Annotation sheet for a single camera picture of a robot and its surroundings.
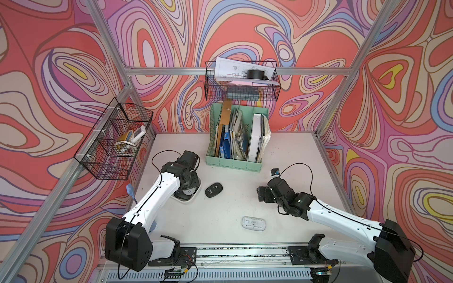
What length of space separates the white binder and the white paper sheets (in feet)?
0.61

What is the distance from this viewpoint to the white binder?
86 cm

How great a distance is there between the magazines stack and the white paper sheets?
18 cm

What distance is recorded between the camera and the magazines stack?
90 centimetres

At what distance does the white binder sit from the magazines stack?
1.5 inches

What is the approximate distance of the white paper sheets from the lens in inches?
33.4
